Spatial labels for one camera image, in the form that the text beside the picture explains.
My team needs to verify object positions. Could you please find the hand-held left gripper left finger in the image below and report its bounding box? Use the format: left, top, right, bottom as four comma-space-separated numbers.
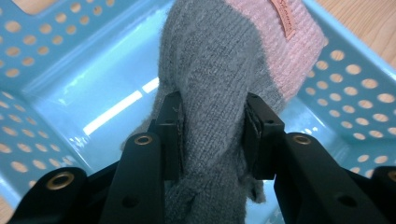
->
99, 91, 185, 224

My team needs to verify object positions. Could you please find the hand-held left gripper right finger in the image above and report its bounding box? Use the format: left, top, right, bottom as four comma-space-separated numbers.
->
243, 92, 390, 224

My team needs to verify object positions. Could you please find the light blue perforated plastic basket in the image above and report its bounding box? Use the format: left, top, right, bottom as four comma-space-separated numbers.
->
0, 0, 396, 224

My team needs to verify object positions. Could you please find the grey knit glove pink cuff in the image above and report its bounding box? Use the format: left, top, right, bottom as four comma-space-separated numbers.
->
122, 0, 328, 224

